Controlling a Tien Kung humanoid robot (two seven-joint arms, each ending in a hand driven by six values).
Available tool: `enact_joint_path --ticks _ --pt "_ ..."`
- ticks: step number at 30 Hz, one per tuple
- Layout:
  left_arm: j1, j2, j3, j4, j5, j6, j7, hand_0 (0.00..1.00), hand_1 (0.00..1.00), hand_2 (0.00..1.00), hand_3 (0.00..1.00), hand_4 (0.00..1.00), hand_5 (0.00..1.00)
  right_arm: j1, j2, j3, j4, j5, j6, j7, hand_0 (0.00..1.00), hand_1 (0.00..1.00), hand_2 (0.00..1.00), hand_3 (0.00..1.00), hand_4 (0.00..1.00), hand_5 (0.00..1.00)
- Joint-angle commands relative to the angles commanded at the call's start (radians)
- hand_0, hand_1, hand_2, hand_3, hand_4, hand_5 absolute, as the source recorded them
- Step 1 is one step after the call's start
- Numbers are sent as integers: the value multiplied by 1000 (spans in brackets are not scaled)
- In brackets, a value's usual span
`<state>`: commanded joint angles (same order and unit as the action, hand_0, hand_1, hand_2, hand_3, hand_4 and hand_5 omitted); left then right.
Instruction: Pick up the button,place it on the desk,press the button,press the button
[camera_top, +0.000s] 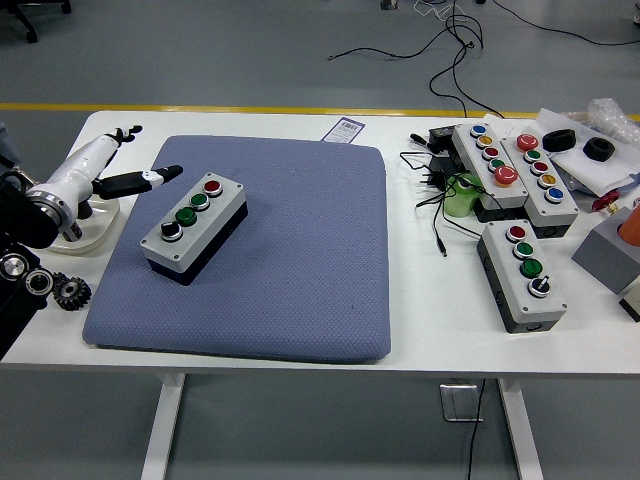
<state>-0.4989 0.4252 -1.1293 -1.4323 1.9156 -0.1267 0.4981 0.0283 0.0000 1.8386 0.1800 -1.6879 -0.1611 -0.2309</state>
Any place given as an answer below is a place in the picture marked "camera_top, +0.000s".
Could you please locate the white table leg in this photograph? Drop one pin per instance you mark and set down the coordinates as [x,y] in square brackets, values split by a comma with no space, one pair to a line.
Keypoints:
[162,430]
[522,435]

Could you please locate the white and black box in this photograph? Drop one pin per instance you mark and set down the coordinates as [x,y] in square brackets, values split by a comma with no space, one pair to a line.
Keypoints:
[632,300]

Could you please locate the purple barcode label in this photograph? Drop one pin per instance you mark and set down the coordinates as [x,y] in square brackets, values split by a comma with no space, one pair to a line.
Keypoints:
[345,129]

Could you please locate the grey five-button control box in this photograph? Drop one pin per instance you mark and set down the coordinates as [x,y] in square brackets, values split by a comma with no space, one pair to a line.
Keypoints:
[472,150]
[560,212]

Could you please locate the metal floor socket plate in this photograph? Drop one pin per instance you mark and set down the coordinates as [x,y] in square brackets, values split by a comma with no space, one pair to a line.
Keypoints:
[452,405]

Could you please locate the green tape roll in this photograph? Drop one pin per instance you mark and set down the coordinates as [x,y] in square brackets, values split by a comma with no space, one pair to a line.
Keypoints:
[457,205]

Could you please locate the black metal gear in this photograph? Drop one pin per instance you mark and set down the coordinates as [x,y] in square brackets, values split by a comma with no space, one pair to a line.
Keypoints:
[70,292]

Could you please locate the white shallow dish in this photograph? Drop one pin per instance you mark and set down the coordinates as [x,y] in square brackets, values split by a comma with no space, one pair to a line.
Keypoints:
[107,225]

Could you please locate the orange cylinder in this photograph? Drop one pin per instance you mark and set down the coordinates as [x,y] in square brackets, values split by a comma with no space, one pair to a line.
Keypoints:
[632,227]

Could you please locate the black office chair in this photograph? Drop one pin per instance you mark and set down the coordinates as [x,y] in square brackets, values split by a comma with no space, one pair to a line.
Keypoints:
[20,12]

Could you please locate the person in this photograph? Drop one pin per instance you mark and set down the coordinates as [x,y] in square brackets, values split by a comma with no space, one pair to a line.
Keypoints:
[7,145]

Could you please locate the blue-grey padded mat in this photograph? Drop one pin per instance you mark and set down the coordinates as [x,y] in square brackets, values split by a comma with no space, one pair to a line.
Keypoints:
[300,250]

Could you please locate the black power adapter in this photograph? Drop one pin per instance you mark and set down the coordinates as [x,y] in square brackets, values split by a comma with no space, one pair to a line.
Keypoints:
[442,137]
[442,167]

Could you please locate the small dark metal cylinder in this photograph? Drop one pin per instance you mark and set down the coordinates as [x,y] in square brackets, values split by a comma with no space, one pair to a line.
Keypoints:
[87,209]
[74,231]

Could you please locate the red mushroom button part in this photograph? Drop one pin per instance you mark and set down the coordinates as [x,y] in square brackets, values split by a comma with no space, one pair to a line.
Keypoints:
[605,201]

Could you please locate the black plug connector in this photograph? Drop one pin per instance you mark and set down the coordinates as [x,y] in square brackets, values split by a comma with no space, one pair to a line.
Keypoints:
[417,139]

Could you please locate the grey block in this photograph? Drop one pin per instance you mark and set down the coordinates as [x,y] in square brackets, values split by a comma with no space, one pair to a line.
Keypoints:
[600,255]

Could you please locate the clear bubble wrap bag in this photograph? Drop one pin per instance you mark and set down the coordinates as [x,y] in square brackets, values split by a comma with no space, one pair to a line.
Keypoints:
[610,117]

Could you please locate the grey four-button control box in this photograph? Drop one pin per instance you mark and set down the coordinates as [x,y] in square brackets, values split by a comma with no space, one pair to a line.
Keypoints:
[545,310]
[210,227]

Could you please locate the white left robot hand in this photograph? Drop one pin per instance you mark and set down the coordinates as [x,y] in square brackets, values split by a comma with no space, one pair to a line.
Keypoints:
[85,165]

